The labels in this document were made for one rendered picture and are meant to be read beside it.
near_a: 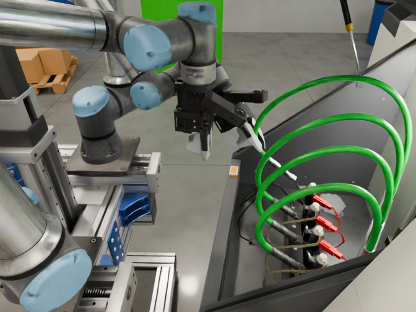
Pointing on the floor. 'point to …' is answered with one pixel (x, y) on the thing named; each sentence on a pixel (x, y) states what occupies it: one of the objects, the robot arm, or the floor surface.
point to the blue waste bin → (377, 18)
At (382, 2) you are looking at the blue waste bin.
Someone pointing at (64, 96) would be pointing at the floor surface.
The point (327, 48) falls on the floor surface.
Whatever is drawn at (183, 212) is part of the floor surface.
